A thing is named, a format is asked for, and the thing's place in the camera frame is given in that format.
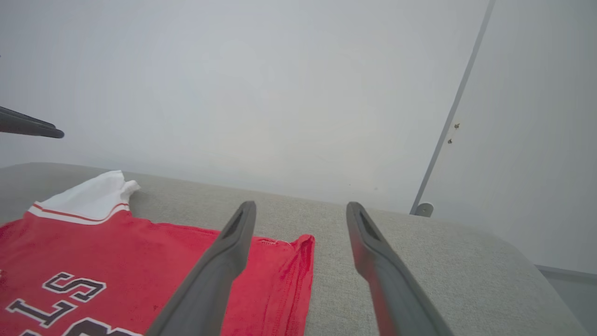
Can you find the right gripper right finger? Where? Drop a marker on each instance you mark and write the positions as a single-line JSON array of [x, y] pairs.
[[396, 289]]

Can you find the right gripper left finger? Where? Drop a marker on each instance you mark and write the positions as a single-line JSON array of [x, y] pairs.
[[205, 289]]

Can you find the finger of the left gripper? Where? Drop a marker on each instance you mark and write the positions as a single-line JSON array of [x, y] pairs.
[[23, 115], [28, 129]]

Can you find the red white jersey shirt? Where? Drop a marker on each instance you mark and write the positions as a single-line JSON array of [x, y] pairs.
[[140, 252]]

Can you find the grey metal wall bracket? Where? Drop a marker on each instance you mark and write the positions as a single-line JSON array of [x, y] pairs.
[[424, 209]]

